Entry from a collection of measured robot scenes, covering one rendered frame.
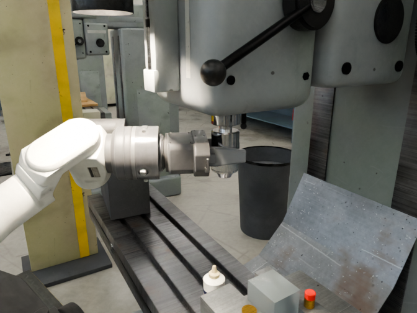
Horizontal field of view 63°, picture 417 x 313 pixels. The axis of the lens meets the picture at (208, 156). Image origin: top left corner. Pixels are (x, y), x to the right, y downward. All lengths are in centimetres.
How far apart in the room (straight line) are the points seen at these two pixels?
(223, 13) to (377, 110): 48
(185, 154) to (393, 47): 37
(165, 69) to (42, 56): 174
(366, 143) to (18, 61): 183
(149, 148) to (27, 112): 172
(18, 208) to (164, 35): 31
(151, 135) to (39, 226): 194
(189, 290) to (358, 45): 56
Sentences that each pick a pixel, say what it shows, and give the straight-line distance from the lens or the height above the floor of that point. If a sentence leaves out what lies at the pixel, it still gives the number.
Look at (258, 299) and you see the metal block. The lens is 56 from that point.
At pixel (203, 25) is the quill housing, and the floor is 142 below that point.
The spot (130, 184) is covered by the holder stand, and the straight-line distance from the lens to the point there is 103.
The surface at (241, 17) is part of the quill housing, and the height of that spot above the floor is 143.
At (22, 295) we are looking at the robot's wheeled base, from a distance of 146.
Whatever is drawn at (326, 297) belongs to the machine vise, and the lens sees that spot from 68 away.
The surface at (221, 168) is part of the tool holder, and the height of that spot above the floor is 121.
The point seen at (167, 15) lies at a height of 144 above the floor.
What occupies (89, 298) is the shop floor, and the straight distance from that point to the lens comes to 228.
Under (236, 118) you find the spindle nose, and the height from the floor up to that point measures 129.
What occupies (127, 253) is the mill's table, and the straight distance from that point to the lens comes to 91.
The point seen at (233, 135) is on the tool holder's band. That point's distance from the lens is 55.
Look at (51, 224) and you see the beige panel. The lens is 243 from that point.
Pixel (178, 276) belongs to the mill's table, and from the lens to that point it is 81.
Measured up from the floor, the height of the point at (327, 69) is 137.
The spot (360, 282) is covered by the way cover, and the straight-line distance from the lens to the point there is 84.
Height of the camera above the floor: 140
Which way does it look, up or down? 18 degrees down
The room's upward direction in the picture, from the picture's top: straight up
